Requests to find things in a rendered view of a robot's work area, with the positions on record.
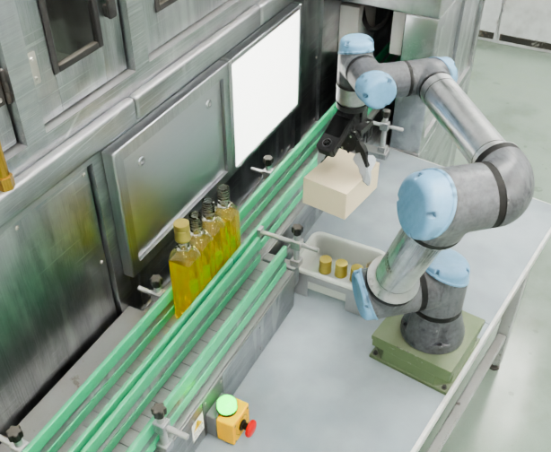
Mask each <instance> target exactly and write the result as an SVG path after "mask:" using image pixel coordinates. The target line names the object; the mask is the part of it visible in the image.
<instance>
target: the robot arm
mask: <svg viewBox="0 0 551 452"><path fill-rule="evenodd" d="M373 44H374V42H373V39H372V38H371V37H370V36H368V35H366V34H362V33H350V34H347V35H345V36H344V37H343V38H342V39H341V40H340V43H339V51H338V52H337V53H338V63H337V84H336V87H337V95H336V100H337V104H336V106H337V113H336V114H335V116H333V118H332V120H331V121H330V123H329V125H328V127H327V128H326V130H325V132H324V133H323V135H322V136H321V138H320V139H319V141H318V143H317V144H316V146H317V148H318V157H317V165H319V164H320V163H322V162H323V161H324V160H325V159H326V158H327V157H328V156H329V157H335V155H336V154H337V151H338V150H339V148H340V149H343V150H346V151H347V152H348V153H349V152H352V151H353V150H355V156H354V157H353V160H354V163H355V164H356V165H357V166H358V168H359V173H360V174H361V175H362V179H363V182H364V183H365V184H366V185H367V186H369V185H370V184H371V179H372V175H371V171H372V168H373V166H374V165H375V163H376V159H375V157H374V156H373V155H368V149H367V147H366V145H365V144H364V143H363V142H364V139H365V136H366V143H368V142H369V141H370V140H371V139H372V126H373V120H371V119H369V118H367V115H368V107H369V108H371V109H383V108H384V107H386V106H387V105H389V104H390V103H391V102H392V101H393V100H394V99H395V98H400V97H408V96H416V95H418V96H419V97H420V98H421V100H422V101H423V103H424V104H425V106H426V107H427V108H428V109H429V110H430V111H431V113H432V114H433V116H434V117H435V118H436V120H437V121H438V122H439V124H440V125H441V126H442V128H443V129H444V131H445V132H446V133H447V135H448V136H449V137H450V139H451V140H452V141H453V142H454V143H455V145H456V146H457V147H458V149H459V151H460V152H461V153H462V155H463V156H464V157H465V159H466V160H467V161H468V164H462V165H456V166H449V167H443V168H429V169H423V170H421V171H417V172H413V173H411V174H409V175H408V176H407V177H406V178H405V179H404V180H403V182H402V183H401V185H400V188H399V190H398V200H397V211H398V219H399V223H400V225H401V229H400V230H399V232H398V234H397V236H396V237H395V238H394V240H393V241H392V243H391V245H390V246H389V248H388V250H387V252H386V253H385V255H382V256H378V257H377V258H375V259H374V260H373V261H372V262H371V264H370V266H369V267H367V268H360V269H358V270H354V271H353V273H352V287H353V292H354V299H355V303H356V306H357V308H358V310H359V313H360V315H361V316H362V318H363V319H365V320H374V319H376V320H379V318H384V317H393V316H397V315H403V314H404V315H403V317H402V319H401V325H400V331H401V334H402V336H403V338H404V339H405V340H406V342H407V343H408V344H409V345H411V346H412V347H414V348H415V349H417V350H418V351H420V352H425V353H430V354H445V353H449V352H453V351H455V350H456V349H458V348H459V347H460V346H461V344H462V342H463V339H464V334H465V326H464V322H463V316H462V313H461V311H462V308H463V304H464V299H465V296H466V291H467V287H468V284H469V274H470V266H469V263H468V261H467V259H466V258H465V257H464V256H462V255H461V254H460V253H459V252H457V251H455V250H452V249H450V248H452V247H454V246H455V245H457V244H458V243H459V242H460V241H461V239H462V238H463V237H464V236H465V234H467V233H469V232H471V231H477V230H487V229H492V228H499V227H502V226H506V225H508V224H510V223H512V222H514V221H516V220H517V219H518V218H520V217H521V216H522V215H523V214H524V212H525V211H526V210H527V208H528V207H529V204H530V202H531V200H532V197H533V194H534V188H535V179H534V173H533V169H532V168H531V165H530V163H529V160H528V158H527V157H526V155H525V154H524V153H523V151H522V150H521V149H520V148H519V147H518V146H517V145H516V144H515V143H512V142H506V141H505V140H504V139H503V138H502V136H501V135H500V134H499V133H498V132H497V131H496V129H495V128H494V127H493V126H492V124H491V123H490V122H489V121H488V120H487V118H486V117H485V116H484V115H483V114H482V112H481V111H480V110H479V109H478V108H477V106H476V105H475V104H474V103H473V102H472V100H471V99H470V98H469V97H468V95H467V94H466V93H465V92H464V91H463V90H462V89H461V88H460V87H459V86H458V84H457V80H458V70H457V67H455V62H454V61H453V60H452V59H451V58H450V57H447V56H442V57H437V56H431V57H429V58H423V59H414V60H406V61H397V62H388V63H381V64H379V62H378V61H377V60H376V59H375V58H374V57H373V51H374V48H373ZM367 121H369V123H368V124H367ZM369 128H370V129H371V134H370V136H368V134H369Z"/></svg>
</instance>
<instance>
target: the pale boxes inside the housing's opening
mask: <svg viewBox="0 0 551 452"><path fill-rule="evenodd" d="M364 7H365V14H366V19H367V22H368V23H369V25H370V26H371V27H374V25H375V15H376V7H372V6H368V5H363V4H354V3H348V2H343V3H342V4H341V5H340V20H339V35H338V50H337V52H338V51H339V43H340V40H341V39H342V38H343V37H344V36H345V35H347V34H350V33H362V34H366V35H368V36H370V37H371V38H372V39H373V35H374V31H368V30H366V29H365V27H364V26H363V8H364ZM405 18H406V13H402V12H397V11H394V12H393V20H392V28H391V36H390V44H389V53H390V54H394V55H399V56H400V55H401V48H402V40H403V33H404V25H405Z"/></svg>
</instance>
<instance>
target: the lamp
mask: <svg viewBox="0 0 551 452"><path fill-rule="evenodd" d="M216 408H217V412H218V413H219V414H220V415H221V416H222V417H231V416H233V415H234V414H236V412H237V410H238V405H237V401H236V399H235V398H234V397H233V396H231V395H223V396H221V397H220V398H219V399H218V401H217V406H216Z"/></svg>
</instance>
